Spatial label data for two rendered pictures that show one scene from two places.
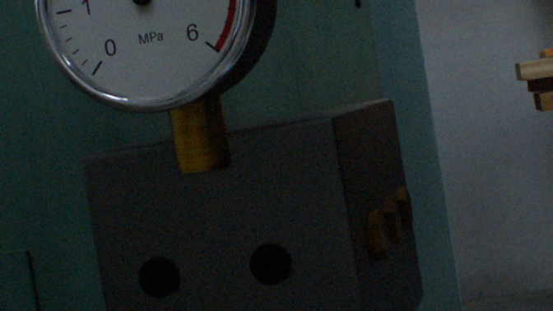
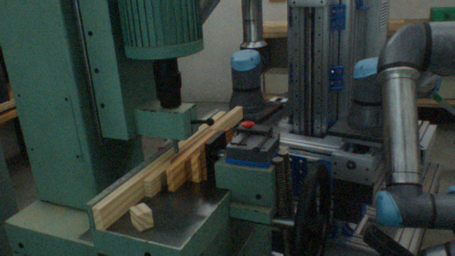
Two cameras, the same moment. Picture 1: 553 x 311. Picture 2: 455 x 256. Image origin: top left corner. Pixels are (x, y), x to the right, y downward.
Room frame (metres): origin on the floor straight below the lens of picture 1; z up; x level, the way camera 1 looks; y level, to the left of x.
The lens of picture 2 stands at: (0.29, 1.14, 1.37)
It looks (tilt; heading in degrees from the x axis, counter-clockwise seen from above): 21 degrees down; 281
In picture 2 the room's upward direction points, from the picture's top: 4 degrees counter-clockwise
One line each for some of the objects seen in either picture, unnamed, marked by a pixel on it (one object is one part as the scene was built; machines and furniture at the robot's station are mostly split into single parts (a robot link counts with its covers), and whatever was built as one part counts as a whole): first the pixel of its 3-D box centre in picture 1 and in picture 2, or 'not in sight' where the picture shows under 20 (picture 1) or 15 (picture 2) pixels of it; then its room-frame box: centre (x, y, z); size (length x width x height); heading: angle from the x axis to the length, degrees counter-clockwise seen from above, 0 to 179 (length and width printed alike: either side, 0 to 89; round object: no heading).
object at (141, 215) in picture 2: not in sight; (141, 217); (0.59, 0.46, 0.92); 0.04 x 0.03 x 0.04; 134
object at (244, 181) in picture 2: not in sight; (253, 171); (0.39, 0.25, 0.92); 0.15 x 0.13 x 0.09; 75
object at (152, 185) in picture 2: not in sight; (202, 143); (0.55, 0.09, 0.92); 0.54 x 0.02 x 0.04; 75
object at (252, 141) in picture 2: not in sight; (254, 142); (0.39, 0.24, 0.99); 0.13 x 0.11 x 0.06; 75
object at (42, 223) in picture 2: not in sight; (145, 212); (0.70, 0.19, 0.76); 0.57 x 0.45 x 0.09; 165
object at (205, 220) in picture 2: not in sight; (222, 183); (0.47, 0.23, 0.87); 0.61 x 0.30 x 0.06; 75
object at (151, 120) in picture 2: not in sight; (166, 121); (0.60, 0.21, 1.03); 0.14 x 0.07 x 0.09; 165
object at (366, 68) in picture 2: not in sight; (373, 78); (0.03, -0.33, 0.98); 0.13 x 0.12 x 0.14; 177
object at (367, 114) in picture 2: not in sight; (369, 111); (0.04, -0.33, 0.87); 0.15 x 0.15 x 0.10
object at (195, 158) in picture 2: not in sight; (212, 153); (0.50, 0.19, 0.93); 0.18 x 0.02 x 0.07; 75
